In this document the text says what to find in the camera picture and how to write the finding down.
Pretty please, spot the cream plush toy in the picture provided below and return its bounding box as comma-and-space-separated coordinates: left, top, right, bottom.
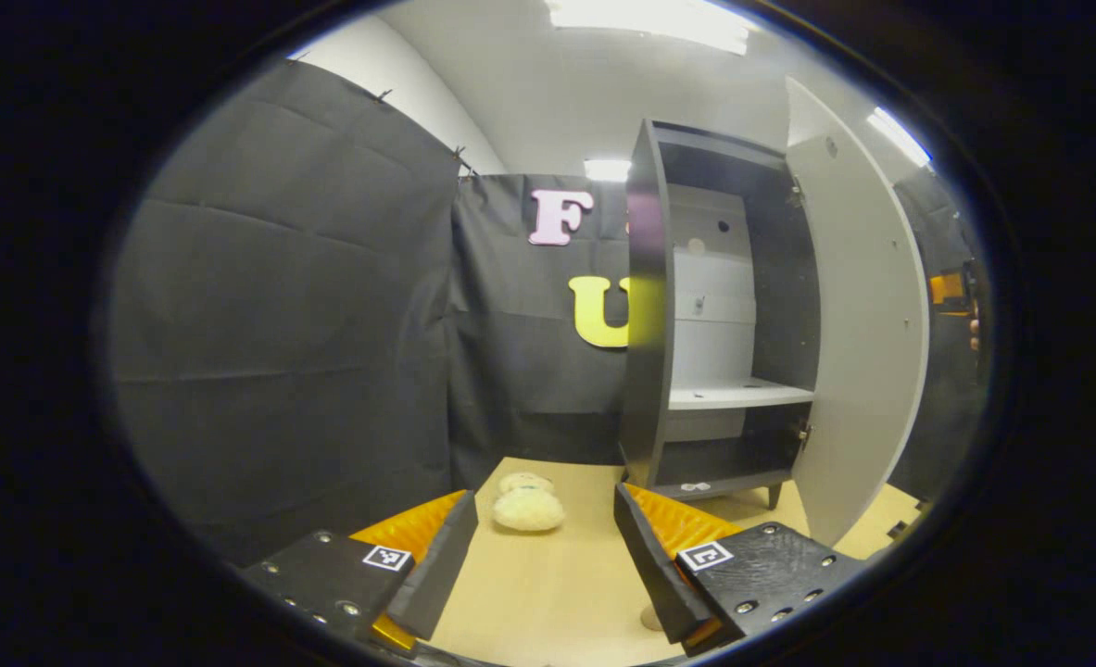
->
491, 471, 568, 534

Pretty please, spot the dark grey cabinet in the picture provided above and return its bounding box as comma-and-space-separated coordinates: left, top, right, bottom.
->
617, 118, 823, 511

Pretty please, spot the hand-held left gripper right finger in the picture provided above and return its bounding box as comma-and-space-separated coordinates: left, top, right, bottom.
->
612, 482, 869, 657

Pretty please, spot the white cabinet shelf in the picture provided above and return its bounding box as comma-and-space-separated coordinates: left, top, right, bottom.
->
667, 377, 816, 411

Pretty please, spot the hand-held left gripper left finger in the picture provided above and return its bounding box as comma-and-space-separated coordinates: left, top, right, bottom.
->
239, 489, 481, 659

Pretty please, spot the large ceiling light panel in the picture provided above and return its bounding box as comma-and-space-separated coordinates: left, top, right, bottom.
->
547, 0, 753, 56

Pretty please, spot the black backdrop cloth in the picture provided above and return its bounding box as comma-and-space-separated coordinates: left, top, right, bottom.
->
107, 60, 989, 568

